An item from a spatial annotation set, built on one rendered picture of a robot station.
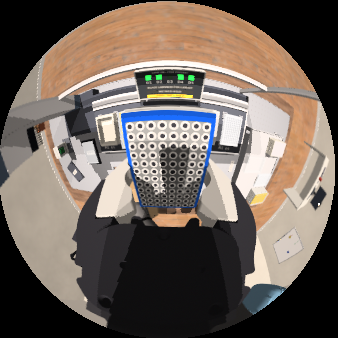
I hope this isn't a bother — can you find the cream one-well reservoir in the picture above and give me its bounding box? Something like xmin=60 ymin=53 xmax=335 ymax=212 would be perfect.
xmin=96 ymin=113 xmax=120 ymax=146

